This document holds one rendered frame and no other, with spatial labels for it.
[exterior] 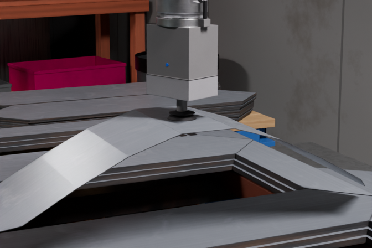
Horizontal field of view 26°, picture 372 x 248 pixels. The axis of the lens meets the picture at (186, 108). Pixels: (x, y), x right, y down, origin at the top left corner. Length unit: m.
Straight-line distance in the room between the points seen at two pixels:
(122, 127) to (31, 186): 0.16
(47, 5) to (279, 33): 1.47
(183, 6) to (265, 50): 3.55
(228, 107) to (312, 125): 2.28
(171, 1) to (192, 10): 0.03
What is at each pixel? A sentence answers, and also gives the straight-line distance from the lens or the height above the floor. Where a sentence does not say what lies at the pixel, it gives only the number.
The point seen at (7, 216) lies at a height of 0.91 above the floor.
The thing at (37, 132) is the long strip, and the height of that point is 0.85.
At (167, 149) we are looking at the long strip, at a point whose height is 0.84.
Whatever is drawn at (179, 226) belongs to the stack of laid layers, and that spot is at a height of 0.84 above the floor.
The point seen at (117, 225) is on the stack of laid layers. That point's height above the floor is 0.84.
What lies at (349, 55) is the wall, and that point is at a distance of 4.16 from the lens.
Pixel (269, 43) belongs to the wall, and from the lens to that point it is 4.64.
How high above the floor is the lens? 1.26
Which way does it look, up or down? 12 degrees down
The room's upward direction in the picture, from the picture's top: straight up
